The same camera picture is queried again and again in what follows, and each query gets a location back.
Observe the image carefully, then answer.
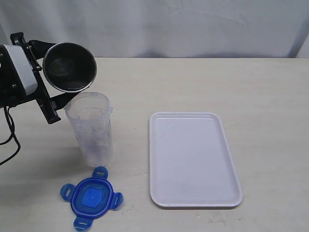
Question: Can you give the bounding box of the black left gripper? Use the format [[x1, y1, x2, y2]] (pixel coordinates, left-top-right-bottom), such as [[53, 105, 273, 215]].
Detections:
[[0, 32, 79, 124]]

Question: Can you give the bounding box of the stainless steel cup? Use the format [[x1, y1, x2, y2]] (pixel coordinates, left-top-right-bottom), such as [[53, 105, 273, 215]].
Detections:
[[42, 42, 97, 93]]

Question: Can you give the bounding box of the blue plastic clip lid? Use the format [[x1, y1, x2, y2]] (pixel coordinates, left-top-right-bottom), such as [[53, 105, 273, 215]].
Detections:
[[60, 166, 124, 232]]

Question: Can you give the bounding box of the clear plastic tall container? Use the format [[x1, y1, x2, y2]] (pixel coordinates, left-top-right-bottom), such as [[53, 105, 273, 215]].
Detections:
[[64, 92, 113, 167]]

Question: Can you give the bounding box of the white backdrop curtain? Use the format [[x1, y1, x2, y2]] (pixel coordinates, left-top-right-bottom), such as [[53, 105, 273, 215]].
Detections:
[[0, 0, 309, 58]]

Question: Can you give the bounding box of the white rectangular tray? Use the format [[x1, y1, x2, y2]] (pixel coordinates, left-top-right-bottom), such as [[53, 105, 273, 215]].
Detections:
[[149, 112, 243, 208]]

